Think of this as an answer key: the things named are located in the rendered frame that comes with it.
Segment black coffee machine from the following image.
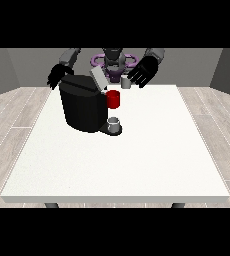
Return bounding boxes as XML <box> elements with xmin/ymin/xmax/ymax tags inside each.
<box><xmin>58</xmin><ymin>74</ymin><xmax>124</xmax><ymax>137</ymax></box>

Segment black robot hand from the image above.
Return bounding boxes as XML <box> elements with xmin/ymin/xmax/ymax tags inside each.
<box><xmin>46</xmin><ymin>63</ymin><xmax>75</xmax><ymax>91</ymax></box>
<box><xmin>126</xmin><ymin>55</ymin><xmax>160</xmax><ymax>89</ymax></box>

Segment small grey cup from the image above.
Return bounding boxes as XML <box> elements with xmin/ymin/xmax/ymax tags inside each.
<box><xmin>107</xmin><ymin>116</ymin><xmax>122</xmax><ymax>133</ymax></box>

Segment red pod holder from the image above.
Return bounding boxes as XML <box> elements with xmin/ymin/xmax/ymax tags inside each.
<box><xmin>105</xmin><ymin>89</ymin><xmax>121</xmax><ymax>110</ymax></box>

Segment grey robot trunk purple rings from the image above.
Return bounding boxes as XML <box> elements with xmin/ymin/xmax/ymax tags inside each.
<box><xmin>90</xmin><ymin>48</ymin><xmax>141</xmax><ymax>84</ymax></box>

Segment pale grey machine lid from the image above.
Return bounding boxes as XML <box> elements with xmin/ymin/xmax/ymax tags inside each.
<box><xmin>89</xmin><ymin>65</ymin><xmax>109</xmax><ymax>91</ymax></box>

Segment small grey coffee pod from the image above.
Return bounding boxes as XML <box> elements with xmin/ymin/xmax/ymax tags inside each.
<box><xmin>120</xmin><ymin>75</ymin><xmax>132</xmax><ymax>90</ymax></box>

